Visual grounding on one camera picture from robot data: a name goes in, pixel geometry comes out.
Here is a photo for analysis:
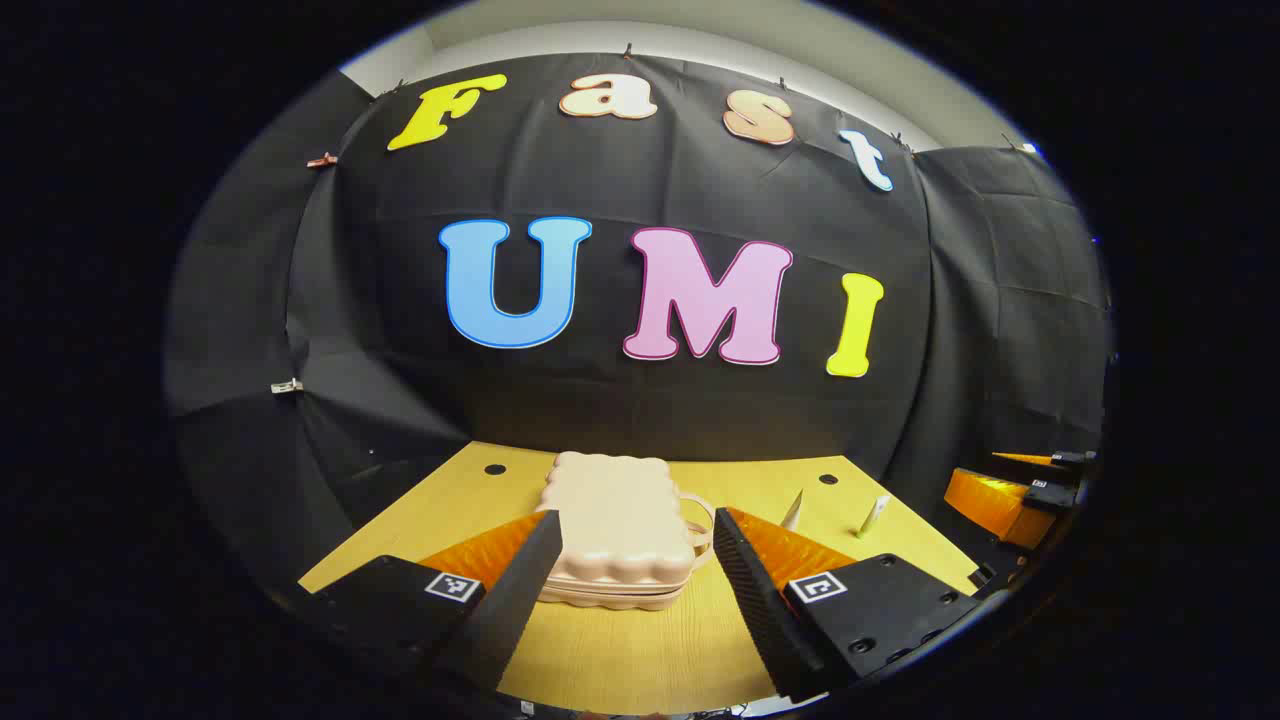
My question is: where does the pale pink suitcase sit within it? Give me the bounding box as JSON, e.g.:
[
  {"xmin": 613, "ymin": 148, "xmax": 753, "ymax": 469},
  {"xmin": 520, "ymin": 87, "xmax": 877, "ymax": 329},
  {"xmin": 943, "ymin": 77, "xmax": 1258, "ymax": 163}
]
[{"xmin": 535, "ymin": 452, "xmax": 716, "ymax": 611}]

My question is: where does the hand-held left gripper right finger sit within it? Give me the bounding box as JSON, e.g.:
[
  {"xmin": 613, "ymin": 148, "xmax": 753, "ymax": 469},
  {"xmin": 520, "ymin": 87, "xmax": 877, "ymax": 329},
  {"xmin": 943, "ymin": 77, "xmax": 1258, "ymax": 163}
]
[{"xmin": 712, "ymin": 506, "xmax": 983, "ymax": 704}]

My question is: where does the black backdrop cloth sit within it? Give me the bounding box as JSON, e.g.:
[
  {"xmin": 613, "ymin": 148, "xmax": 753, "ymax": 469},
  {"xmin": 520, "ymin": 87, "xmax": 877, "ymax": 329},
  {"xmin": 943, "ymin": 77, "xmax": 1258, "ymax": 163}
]
[{"xmin": 165, "ymin": 50, "xmax": 1116, "ymax": 601}]

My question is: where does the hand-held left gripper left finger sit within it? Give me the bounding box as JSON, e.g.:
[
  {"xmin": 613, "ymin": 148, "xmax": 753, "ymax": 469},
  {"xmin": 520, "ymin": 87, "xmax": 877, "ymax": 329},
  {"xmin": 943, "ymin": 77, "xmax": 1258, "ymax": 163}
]
[{"xmin": 295, "ymin": 508, "xmax": 566, "ymax": 696}]

